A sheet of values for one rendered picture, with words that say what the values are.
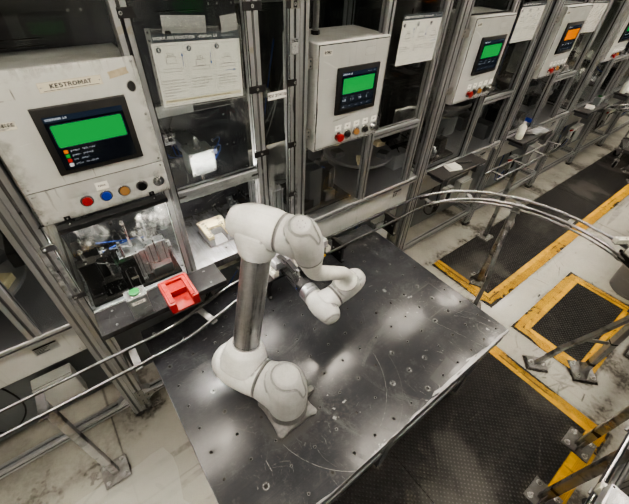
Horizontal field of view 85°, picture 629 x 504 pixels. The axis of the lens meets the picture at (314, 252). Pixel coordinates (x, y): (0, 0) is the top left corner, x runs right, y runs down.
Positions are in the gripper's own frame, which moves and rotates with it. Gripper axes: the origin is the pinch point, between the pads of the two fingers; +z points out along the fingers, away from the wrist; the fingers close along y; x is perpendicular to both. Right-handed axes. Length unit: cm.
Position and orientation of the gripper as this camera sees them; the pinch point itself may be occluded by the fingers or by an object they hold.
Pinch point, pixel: (282, 262)
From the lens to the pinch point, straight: 173.0
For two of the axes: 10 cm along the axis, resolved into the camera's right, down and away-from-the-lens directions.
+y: 0.6, -7.2, -6.9
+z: -5.9, -5.8, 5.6
